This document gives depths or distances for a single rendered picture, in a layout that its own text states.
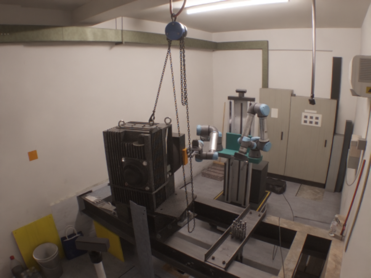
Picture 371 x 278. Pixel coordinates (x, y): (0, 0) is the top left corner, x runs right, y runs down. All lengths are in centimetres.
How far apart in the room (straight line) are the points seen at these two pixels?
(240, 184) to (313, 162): 180
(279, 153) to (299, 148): 40
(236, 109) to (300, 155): 201
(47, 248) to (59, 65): 210
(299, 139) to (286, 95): 83
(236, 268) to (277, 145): 311
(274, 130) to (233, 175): 165
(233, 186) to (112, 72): 221
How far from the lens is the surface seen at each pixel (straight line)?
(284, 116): 455
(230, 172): 326
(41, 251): 314
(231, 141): 307
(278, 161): 480
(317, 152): 459
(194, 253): 214
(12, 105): 263
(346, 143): 459
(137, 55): 358
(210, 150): 233
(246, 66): 496
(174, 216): 217
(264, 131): 267
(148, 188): 214
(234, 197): 345
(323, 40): 464
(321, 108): 442
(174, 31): 194
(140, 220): 214
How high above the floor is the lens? 212
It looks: 16 degrees down
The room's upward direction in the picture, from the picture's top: 2 degrees counter-clockwise
